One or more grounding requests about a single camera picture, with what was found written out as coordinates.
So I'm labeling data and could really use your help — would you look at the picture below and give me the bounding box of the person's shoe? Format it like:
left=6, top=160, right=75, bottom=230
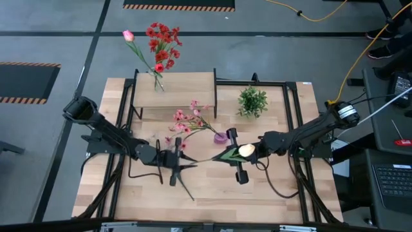
left=366, top=46, right=397, bottom=61
left=365, top=28, right=394, bottom=41

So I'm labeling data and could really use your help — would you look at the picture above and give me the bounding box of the small purple glass vase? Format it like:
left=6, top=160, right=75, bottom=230
left=213, top=131, right=229, bottom=145

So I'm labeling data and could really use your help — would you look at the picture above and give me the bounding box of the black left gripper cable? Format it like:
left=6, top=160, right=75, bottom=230
left=127, top=138, right=164, bottom=186

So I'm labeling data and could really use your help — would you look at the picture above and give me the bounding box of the white cable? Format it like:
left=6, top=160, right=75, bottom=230
left=356, top=86, right=412, bottom=126

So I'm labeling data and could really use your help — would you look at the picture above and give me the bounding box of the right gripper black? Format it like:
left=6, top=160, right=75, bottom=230
left=212, top=128, right=258, bottom=185

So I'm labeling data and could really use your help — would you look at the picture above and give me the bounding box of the black device with label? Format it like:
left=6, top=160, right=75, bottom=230
left=386, top=71, right=412, bottom=109

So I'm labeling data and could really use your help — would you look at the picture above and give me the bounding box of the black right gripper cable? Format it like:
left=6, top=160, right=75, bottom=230
left=256, top=159, right=300, bottom=199

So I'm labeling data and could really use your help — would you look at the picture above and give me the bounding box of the person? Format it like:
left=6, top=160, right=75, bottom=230
left=373, top=0, right=412, bottom=81

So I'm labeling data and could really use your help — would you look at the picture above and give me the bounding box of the black metal table frame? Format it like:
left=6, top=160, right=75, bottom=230
left=72, top=67, right=344, bottom=232

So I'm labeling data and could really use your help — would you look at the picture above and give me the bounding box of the red-handled screwdriver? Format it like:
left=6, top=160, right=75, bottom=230
left=391, top=119, right=412, bottom=148

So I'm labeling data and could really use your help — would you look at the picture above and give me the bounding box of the red flower bunch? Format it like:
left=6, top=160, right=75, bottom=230
left=144, top=21, right=183, bottom=81

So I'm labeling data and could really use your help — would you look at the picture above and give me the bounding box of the silver frame bracket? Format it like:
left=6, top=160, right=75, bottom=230
left=99, top=221, right=139, bottom=232
left=279, top=224, right=318, bottom=232

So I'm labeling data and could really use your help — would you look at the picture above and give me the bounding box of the black floor stand foot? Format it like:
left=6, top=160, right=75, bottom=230
left=0, top=140, right=26, bottom=155

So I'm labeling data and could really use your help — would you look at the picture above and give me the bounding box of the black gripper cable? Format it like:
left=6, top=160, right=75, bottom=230
left=127, top=138, right=164, bottom=186
left=256, top=159, right=300, bottom=199

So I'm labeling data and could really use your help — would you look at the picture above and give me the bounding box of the green plant in white pot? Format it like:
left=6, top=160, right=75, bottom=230
left=237, top=85, right=268, bottom=119

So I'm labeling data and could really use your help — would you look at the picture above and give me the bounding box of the dark desk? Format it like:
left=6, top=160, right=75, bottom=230
left=349, top=148, right=412, bottom=232
left=362, top=67, right=412, bottom=156

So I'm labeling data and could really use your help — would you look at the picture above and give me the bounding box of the black orange-striped floor mat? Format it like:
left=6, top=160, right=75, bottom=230
left=0, top=61, right=62, bottom=105
left=122, top=0, right=236, bottom=13

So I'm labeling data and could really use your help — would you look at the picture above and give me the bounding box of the yellow extension cable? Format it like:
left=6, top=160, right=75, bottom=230
left=263, top=0, right=349, bottom=23
left=326, top=1, right=412, bottom=107

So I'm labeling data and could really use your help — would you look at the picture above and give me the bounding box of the cream tulip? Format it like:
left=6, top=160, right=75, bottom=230
left=192, top=143, right=256, bottom=164

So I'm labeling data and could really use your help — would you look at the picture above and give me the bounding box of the pink tulip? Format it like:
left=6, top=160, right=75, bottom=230
left=122, top=29, right=160, bottom=81

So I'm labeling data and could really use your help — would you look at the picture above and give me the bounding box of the tall clear glass vase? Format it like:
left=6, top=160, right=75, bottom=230
left=153, top=72, right=165, bottom=93

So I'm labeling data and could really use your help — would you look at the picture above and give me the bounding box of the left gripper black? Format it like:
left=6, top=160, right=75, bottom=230
left=159, top=137, right=198, bottom=187

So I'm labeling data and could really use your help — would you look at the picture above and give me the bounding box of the wooden shelf with black legs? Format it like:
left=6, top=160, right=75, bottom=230
left=131, top=68, right=218, bottom=120

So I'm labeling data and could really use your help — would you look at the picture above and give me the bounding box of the black laptop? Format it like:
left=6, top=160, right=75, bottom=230
left=371, top=163, right=412, bottom=214

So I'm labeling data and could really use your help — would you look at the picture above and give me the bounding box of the pink blossom spray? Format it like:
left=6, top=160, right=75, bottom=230
left=164, top=99, right=221, bottom=152

